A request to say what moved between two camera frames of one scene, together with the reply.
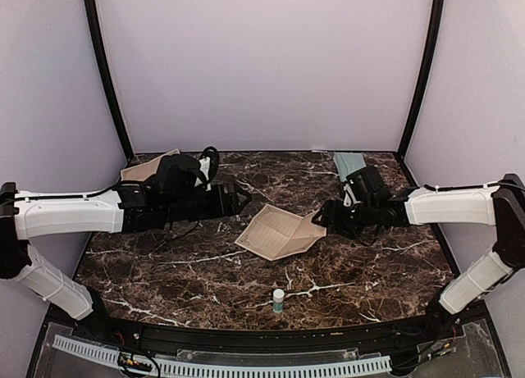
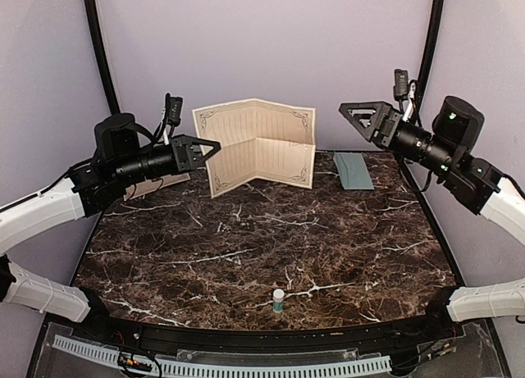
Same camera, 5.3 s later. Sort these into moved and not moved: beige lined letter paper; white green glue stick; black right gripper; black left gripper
Moved: black right gripper; beige lined letter paper; black left gripper
Not moved: white green glue stick
